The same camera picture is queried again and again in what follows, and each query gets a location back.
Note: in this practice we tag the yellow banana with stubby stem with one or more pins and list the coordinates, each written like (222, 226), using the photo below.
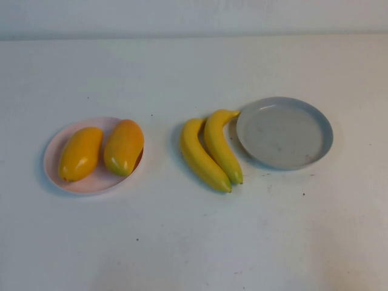
(200, 157)

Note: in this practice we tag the orange mango with green tip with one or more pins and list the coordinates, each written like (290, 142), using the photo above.
(124, 145)

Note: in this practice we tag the pink round plate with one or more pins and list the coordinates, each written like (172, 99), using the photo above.
(100, 183)

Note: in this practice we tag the grey-blue round plate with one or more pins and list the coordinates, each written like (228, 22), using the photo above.
(285, 136)

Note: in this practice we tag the plain yellow-orange mango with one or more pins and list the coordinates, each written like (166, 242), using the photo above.
(80, 154)

